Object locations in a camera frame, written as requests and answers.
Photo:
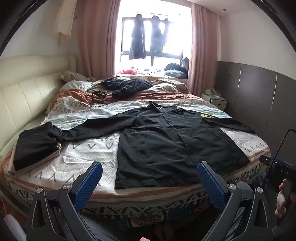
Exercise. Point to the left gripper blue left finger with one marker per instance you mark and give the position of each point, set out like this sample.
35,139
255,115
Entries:
84,185

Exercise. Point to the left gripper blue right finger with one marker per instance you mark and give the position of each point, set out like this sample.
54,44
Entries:
214,185

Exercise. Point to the large black jacket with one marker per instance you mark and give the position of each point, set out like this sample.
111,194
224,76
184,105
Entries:
162,145

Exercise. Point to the dark clothes pile on sill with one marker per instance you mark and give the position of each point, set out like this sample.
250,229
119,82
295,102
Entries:
178,71

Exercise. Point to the person right hand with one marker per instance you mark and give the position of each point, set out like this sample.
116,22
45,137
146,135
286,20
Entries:
280,201

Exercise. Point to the folded black garment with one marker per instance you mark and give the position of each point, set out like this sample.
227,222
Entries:
44,135

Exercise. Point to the folded beige cloth stack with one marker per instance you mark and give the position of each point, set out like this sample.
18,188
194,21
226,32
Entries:
24,159

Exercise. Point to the white bedside drawer cabinet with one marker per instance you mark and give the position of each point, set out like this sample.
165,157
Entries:
214,98

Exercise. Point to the orange brown blanket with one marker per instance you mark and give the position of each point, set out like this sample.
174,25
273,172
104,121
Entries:
73,94

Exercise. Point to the light green pillow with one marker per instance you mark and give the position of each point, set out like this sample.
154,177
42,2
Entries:
74,84

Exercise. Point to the dark knitted sweater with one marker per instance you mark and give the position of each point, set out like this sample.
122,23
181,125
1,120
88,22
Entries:
125,88

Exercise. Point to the pink curtain right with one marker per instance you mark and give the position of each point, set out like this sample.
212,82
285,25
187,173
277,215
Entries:
204,52

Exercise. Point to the pink curtain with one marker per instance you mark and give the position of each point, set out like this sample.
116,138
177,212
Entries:
204,52
97,22

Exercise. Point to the plush toy pillow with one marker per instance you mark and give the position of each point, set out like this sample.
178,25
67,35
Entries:
71,76

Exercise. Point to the cream padded headboard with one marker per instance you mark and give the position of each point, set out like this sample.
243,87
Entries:
28,84

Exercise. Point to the red cloth on sill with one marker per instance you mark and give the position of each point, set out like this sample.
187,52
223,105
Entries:
127,71

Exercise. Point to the hanging dark garment right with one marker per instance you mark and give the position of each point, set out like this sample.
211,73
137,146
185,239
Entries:
158,39

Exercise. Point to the pink curtain left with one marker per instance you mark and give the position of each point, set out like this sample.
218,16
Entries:
97,22

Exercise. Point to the black cable headset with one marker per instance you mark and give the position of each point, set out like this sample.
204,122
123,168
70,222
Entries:
98,96

